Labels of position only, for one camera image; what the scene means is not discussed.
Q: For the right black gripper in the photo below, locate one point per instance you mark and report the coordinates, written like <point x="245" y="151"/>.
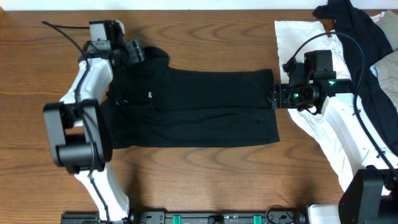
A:
<point x="279" y="97"/>

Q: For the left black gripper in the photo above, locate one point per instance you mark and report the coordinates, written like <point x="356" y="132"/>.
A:
<point x="134" y="55"/>

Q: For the black Sytrogen t-shirt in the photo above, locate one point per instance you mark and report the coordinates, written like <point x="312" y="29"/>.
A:
<point x="150" y="104"/>

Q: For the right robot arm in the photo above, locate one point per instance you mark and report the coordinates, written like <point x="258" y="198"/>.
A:
<point x="371" y="196"/>

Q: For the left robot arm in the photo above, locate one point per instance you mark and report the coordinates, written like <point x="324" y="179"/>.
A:
<point x="77" y="132"/>

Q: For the white shirt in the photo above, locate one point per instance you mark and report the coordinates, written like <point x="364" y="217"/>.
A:
<point x="311" y="46"/>

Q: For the dark navy garment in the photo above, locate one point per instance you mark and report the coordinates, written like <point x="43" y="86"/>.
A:
<point x="358" y="25"/>

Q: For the grey garment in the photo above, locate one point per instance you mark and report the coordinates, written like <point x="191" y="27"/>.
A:
<point x="386" y="68"/>

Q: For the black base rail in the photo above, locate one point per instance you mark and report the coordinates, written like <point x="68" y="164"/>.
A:
<point x="271" y="216"/>

